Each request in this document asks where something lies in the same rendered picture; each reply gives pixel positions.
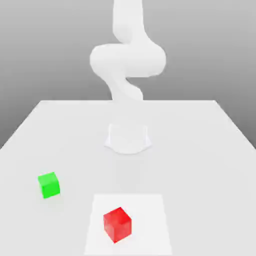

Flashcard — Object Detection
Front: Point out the small green cube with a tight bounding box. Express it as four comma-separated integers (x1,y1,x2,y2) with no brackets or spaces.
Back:
37,171,61,199

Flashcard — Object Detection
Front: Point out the small red cube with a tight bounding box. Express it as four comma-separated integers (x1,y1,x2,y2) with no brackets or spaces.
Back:
103,206,133,244

